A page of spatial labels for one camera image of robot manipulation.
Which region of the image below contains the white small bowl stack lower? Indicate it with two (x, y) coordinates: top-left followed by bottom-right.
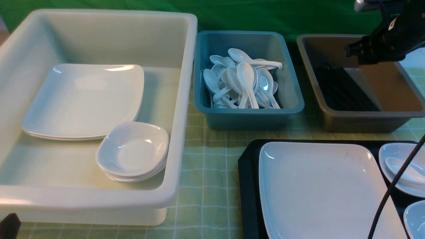
(103, 156), (168, 183)

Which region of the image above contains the black serving tray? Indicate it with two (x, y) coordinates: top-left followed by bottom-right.
(238, 139), (416, 239)

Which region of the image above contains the green checkered tablecloth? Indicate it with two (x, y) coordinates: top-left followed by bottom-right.
(17, 65), (424, 239)

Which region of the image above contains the white small bowl stack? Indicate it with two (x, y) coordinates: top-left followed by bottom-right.
(103, 156), (168, 183)
(96, 121), (169, 177)

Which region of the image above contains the green backdrop cloth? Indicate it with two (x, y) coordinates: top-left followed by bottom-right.
(0, 0), (381, 40)

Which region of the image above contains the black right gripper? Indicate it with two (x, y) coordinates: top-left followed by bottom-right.
(345, 0), (425, 65)

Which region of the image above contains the brown plastic bin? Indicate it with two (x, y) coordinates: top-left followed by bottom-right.
(297, 34), (424, 133)

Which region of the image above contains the black chopsticks bundle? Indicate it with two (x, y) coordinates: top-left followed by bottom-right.
(313, 64), (380, 112)

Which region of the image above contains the white square rice plate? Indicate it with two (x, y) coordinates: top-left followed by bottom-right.
(259, 142), (387, 239)

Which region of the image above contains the white small bowl stack top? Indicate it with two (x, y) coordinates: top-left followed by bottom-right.
(96, 121), (169, 177)

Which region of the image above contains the teal plastic bin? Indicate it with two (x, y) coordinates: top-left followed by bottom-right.
(193, 30), (305, 130)

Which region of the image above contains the white square plate stack top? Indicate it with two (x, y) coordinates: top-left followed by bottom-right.
(22, 64), (145, 140)

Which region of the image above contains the white square plate stack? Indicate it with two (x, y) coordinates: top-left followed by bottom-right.
(22, 99), (143, 141)
(22, 64), (145, 140)

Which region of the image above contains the white small bowl tray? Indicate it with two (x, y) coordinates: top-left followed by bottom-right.
(403, 200), (425, 239)

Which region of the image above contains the large white plastic tub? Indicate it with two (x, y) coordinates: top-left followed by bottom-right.
(1, 9), (197, 226)

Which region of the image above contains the white square plate stack bottom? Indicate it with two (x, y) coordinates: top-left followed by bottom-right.
(22, 99), (143, 141)

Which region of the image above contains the white soup spoon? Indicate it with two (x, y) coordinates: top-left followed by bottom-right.
(258, 68), (280, 109)
(384, 157), (425, 185)
(228, 48), (283, 70)
(203, 69), (237, 109)
(237, 62), (259, 109)

